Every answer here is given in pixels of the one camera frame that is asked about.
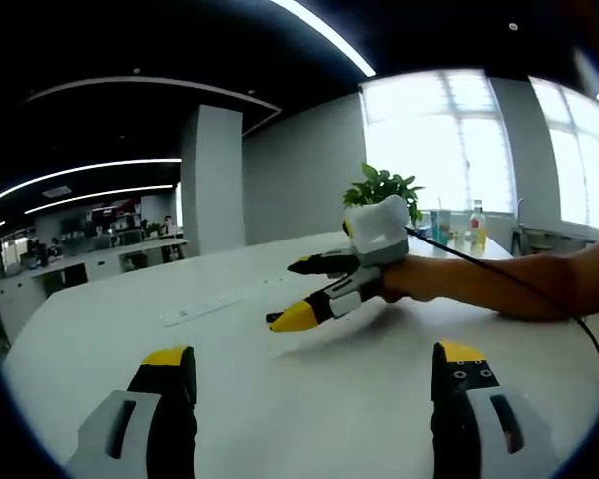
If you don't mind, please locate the potted green plant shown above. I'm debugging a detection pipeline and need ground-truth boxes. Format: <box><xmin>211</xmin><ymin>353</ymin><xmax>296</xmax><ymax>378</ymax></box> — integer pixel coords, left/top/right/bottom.
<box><xmin>342</xmin><ymin>161</ymin><xmax>427</xmax><ymax>227</ymax></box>

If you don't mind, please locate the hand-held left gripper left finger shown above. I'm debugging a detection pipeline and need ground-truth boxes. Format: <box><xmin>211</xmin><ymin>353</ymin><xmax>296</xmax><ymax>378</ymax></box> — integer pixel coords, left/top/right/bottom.
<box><xmin>64</xmin><ymin>343</ymin><xmax>199</xmax><ymax>479</ymax></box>

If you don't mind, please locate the large window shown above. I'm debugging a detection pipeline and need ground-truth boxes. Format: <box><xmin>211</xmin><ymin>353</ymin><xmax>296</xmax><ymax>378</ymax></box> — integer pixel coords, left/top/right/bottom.
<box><xmin>527</xmin><ymin>74</ymin><xmax>599</xmax><ymax>232</ymax></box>
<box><xmin>360</xmin><ymin>68</ymin><xmax>518</xmax><ymax>217</ymax></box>

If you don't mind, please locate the white office desk row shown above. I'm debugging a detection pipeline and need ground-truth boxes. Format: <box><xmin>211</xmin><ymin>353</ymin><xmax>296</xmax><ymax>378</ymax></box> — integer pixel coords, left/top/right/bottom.
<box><xmin>0</xmin><ymin>238</ymin><xmax>190</xmax><ymax>301</ymax></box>

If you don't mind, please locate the person's right hand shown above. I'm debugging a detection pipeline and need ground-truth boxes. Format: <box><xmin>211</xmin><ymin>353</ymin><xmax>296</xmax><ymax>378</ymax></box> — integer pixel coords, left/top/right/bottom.
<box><xmin>380</xmin><ymin>253</ymin><xmax>438</xmax><ymax>305</ymax></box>

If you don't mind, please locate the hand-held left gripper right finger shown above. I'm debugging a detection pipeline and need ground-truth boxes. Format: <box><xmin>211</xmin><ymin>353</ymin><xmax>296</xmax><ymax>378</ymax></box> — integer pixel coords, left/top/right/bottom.
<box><xmin>429</xmin><ymin>339</ymin><xmax>564</xmax><ymax>479</ymax></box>

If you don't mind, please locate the long ceiling light strip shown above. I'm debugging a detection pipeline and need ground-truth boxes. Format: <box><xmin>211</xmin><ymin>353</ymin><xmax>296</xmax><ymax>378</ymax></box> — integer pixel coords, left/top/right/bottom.
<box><xmin>271</xmin><ymin>0</ymin><xmax>379</xmax><ymax>78</ymax></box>

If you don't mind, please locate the clear bottle yellow liquid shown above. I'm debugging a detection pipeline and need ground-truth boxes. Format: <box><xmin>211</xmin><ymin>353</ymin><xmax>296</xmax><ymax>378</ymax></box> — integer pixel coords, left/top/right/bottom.
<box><xmin>468</xmin><ymin>199</ymin><xmax>488</xmax><ymax>249</ymax></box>

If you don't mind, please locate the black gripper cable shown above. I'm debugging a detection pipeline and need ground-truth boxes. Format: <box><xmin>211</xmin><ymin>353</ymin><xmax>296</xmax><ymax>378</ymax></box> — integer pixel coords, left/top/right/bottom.
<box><xmin>403</xmin><ymin>226</ymin><xmax>599</xmax><ymax>396</ymax></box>

